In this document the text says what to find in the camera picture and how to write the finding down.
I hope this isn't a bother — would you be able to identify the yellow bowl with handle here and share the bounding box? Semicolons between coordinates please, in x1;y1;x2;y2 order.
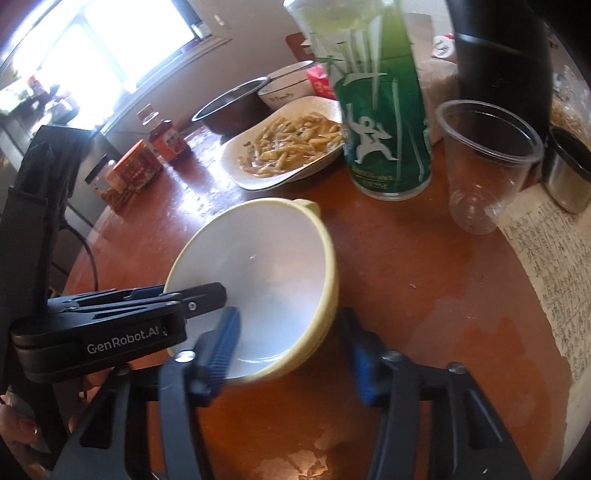
164;198;339;385

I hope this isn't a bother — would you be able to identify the person's left hand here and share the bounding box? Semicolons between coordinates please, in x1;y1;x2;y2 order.
1;395;43;466

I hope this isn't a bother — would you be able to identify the clear jar black lid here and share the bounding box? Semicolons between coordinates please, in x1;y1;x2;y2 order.
84;155;132;213

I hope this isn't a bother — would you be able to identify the red jar orange lid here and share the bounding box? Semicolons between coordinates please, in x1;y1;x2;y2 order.
114;140;163;193

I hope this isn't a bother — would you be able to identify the brown sauce bottle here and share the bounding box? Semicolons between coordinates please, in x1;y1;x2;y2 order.
136;104;191;163

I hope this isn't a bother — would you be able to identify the white dish of beans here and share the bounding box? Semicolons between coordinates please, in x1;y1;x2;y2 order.
221;96;344;191

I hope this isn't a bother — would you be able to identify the steel bowl at back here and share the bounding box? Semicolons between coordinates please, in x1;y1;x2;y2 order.
191;76;271;138

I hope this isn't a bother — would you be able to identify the written paper sheet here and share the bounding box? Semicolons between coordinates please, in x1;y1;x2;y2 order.
496;181;591;384

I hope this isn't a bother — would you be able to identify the clear plastic cup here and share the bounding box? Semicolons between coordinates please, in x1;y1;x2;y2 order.
436;100;544;235

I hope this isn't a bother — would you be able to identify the white ceramic bowl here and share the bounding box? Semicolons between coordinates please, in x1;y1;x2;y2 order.
259;60;315;111

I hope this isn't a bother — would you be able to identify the window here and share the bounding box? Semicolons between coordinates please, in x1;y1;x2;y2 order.
1;1;216;130

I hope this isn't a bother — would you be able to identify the red tissue pack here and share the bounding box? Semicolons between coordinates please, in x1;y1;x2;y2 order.
305;63;337;100

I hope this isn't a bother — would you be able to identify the small steel cup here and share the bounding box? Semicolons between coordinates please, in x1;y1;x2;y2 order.
543;126;590;214

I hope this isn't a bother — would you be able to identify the green drink bottle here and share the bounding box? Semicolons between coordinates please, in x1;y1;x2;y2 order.
283;1;432;201

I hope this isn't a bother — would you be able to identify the black thermos flask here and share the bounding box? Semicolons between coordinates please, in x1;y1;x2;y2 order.
446;0;553;139

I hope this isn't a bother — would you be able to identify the black cable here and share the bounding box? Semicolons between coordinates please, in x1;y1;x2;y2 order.
57;218;100;292

